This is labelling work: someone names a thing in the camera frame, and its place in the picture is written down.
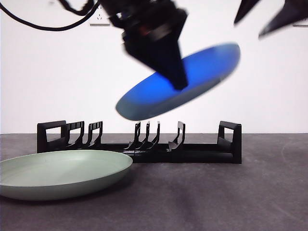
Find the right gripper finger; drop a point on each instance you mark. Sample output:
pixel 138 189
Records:
pixel 288 14
pixel 249 8

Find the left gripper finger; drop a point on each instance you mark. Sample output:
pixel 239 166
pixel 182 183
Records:
pixel 172 65

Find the blue plate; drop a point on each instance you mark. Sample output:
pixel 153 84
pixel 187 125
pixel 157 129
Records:
pixel 154 96

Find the green plate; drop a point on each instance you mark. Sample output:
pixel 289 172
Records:
pixel 62 173

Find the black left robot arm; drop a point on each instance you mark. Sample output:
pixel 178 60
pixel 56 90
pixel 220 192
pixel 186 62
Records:
pixel 144 16

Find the black plate rack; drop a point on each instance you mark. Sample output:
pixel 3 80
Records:
pixel 199 154

